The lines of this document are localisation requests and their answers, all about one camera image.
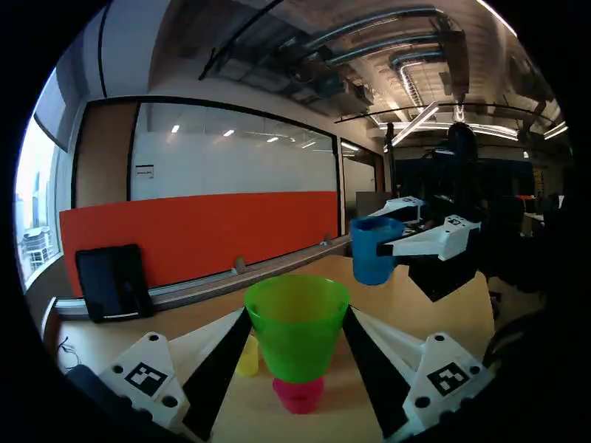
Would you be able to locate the black cable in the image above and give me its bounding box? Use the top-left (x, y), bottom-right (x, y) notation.
top-left (57, 337), bottom-right (82, 370)

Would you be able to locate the pink plastic cup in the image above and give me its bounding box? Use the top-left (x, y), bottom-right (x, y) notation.
top-left (272, 376), bottom-right (325, 414)

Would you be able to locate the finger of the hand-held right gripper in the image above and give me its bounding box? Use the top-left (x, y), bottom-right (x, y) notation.
top-left (376, 214), bottom-right (482, 262)
top-left (367, 196), bottom-right (427, 224)

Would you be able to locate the yellow plastic cup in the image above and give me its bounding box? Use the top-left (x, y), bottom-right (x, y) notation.
top-left (236, 337), bottom-right (260, 377)

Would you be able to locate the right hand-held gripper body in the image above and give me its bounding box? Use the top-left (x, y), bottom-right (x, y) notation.
top-left (402, 123), bottom-right (491, 303)

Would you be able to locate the red desk screen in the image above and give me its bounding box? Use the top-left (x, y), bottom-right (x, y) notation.
top-left (58, 190), bottom-right (348, 320)

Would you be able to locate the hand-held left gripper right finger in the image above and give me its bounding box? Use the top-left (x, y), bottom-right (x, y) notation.
top-left (341, 304), bottom-right (496, 440)

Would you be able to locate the blue plastic cup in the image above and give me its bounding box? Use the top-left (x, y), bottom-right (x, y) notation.
top-left (349, 216), bottom-right (406, 286)

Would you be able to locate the black tablet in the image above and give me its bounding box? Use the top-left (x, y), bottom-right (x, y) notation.
top-left (75, 244), bottom-right (154, 323)

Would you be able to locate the green plastic cup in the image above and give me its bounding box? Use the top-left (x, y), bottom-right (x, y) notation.
top-left (244, 275), bottom-right (351, 383)

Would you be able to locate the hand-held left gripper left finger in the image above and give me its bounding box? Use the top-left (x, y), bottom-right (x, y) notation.
top-left (98, 306), bottom-right (253, 441)

